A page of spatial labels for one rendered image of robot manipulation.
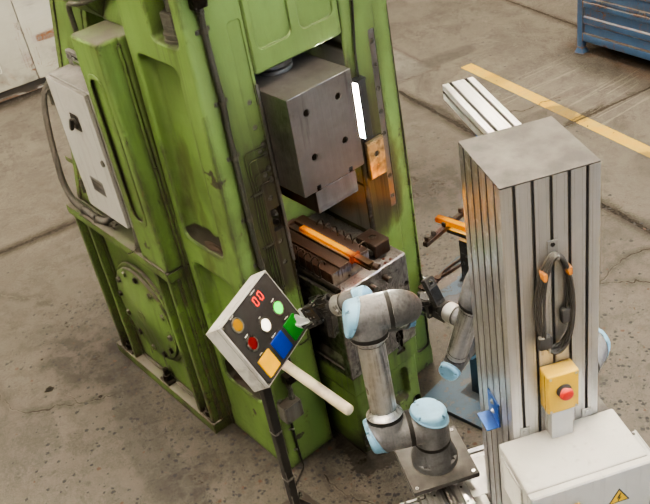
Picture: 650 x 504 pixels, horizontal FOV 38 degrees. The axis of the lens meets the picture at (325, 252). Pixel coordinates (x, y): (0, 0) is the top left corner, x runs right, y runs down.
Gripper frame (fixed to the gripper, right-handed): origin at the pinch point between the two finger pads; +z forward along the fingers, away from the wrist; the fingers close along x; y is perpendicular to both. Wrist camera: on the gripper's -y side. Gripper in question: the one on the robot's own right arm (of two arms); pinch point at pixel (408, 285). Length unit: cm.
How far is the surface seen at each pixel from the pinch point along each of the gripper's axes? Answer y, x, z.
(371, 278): 10.0, 2.4, 24.7
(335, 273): 2.6, -10.4, 30.7
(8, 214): 100, -31, 378
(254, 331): -11, -61, 14
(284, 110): -72, -18, 33
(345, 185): -32.2, 1.7, 30.7
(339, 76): -75, 7, 31
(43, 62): 77, 91, 554
